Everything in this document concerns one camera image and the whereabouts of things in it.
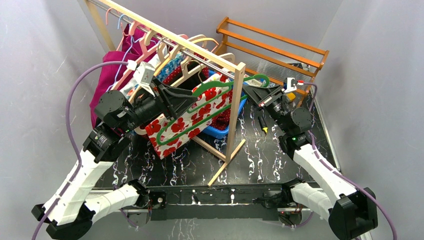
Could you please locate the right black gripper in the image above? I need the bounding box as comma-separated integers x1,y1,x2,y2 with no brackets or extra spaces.
241,84,291,134

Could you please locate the black base frame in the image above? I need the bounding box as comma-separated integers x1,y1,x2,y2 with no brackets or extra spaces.
92,180,332,229

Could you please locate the black garment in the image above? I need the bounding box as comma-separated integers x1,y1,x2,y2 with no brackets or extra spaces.
178,67,210,90

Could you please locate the wooden clothes rack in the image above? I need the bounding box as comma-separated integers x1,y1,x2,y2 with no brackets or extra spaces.
85,0,246,187

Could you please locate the blue plastic bin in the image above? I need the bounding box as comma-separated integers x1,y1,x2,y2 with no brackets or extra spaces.
200,69,248,140

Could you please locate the orange wooden shoe rack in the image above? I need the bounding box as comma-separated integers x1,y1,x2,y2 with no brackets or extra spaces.
216,17,330,85

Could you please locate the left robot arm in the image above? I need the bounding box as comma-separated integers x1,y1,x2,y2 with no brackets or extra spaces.
31,79,198,240

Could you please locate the yellow grey small object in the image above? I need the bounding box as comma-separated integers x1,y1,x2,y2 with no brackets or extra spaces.
285,92,296,103

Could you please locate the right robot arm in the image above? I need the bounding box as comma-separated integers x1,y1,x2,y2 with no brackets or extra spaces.
242,84,379,240

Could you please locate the black yellow marker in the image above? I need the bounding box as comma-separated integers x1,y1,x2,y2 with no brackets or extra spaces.
258,116,268,134

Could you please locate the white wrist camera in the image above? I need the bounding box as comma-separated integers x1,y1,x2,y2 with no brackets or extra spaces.
283,77,304,93
126,60,155,96

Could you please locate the white red poppy garment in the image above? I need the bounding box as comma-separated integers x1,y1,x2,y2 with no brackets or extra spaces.
145,73,233,159

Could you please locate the green velvet hanger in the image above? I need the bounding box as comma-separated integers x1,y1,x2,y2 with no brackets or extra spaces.
155,73,271,147

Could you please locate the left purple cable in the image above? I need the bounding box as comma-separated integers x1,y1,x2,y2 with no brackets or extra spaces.
31,60,130,240

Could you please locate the red polka dot skirt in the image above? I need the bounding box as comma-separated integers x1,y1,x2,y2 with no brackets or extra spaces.
209,108,231,131

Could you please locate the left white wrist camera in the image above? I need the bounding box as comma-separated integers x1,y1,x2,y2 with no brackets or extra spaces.
126,60,155,96

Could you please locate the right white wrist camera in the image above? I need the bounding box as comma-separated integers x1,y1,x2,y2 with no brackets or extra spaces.
283,77,304,93

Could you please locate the magenta garment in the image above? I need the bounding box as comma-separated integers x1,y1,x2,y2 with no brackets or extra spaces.
89,25,146,127

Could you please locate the cream wooden hanger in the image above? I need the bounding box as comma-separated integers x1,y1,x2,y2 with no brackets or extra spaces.
132,33,237,137

